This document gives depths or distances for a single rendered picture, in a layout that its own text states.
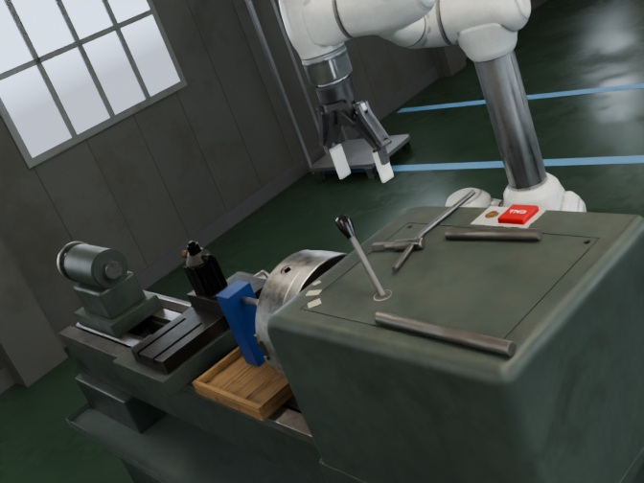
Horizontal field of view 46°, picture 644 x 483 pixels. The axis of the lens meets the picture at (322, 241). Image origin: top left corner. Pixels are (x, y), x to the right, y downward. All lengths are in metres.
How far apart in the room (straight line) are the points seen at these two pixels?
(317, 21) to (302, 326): 0.56
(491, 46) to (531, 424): 1.01
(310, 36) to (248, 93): 4.60
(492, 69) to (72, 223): 3.65
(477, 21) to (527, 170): 0.42
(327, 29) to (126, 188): 4.01
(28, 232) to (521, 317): 4.08
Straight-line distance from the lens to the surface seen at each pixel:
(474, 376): 1.18
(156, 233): 5.48
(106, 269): 2.66
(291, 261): 1.75
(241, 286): 2.05
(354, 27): 1.43
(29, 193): 5.03
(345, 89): 1.50
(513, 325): 1.24
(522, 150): 2.05
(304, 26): 1.46
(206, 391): 2.11
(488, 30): 1.91
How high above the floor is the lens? 1.93
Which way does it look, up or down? 23 degrees down
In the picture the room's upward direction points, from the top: 21 degrees counter-clockwise
